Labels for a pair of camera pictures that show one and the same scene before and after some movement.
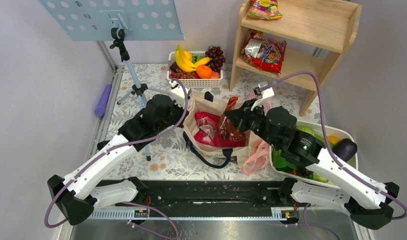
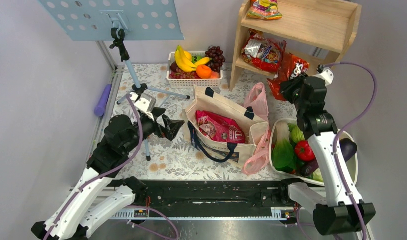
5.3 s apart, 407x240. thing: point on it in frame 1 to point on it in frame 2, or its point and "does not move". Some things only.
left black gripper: [180, 109] to [172, 126]
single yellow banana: [203, 61] does not move
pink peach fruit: [214, 75] does not move
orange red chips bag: [227, 126] to [290, 66]
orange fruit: [204, 71] does not move
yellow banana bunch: [183, 61] does not move
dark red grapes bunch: [218, 57] does not move
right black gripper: [240, 116] to [287, 87]
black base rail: [237, 194] does not move
